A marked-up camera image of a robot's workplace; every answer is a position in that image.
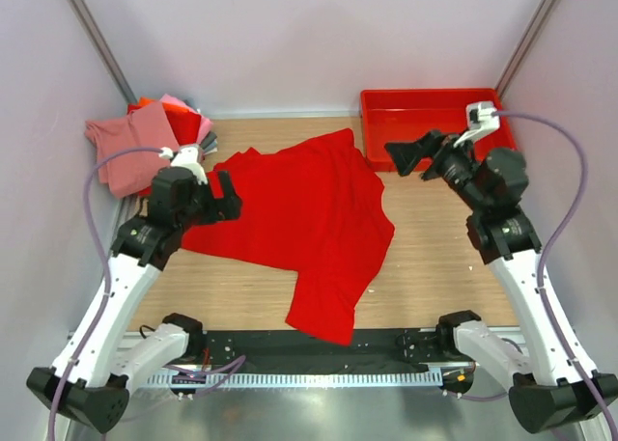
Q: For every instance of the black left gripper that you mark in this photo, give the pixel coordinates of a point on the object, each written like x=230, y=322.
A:
x=226, y=208

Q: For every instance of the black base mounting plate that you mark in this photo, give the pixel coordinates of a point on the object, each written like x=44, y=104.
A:
x=372, y=351

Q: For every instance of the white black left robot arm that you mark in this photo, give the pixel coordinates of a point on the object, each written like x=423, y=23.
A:
x=89, y=382

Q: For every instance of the orange folded t shirt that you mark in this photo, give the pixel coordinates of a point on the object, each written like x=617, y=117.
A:
x=143, y=101

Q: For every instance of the red t shirt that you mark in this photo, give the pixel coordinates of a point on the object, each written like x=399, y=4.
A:
x=316, y=209
x=159, y=124

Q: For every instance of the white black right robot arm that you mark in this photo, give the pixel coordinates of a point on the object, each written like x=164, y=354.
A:
x=555, y=382

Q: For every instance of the red plastic tray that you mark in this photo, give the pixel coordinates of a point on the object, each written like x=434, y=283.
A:
x=406, y=115

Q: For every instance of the white slotted cable duct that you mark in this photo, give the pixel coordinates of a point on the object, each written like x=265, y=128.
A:
x=241, y=381

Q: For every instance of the light pink folded t shirt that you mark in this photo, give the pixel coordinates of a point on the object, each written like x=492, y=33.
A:
x=205, y=125

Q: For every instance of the aluminium frame post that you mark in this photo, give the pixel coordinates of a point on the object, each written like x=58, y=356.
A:
x=530, y=36
x=103, y=49

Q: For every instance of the red folded t shirt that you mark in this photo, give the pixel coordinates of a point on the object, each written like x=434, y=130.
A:
x=159, y=124

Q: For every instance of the right aluminium frame post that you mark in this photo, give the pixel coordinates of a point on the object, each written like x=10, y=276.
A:
x=530, y=36

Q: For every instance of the left aluminium frame post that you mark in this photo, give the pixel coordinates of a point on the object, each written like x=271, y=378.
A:
x=103, y=49

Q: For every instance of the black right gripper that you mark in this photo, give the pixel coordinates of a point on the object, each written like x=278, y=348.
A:
x=405, y=155

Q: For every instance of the grey folded t shirt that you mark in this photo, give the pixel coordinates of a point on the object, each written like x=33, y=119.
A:
x=209, y=143

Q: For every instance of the dusty pink folded t shirt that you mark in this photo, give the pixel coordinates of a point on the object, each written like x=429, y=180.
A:
x=127, y=174

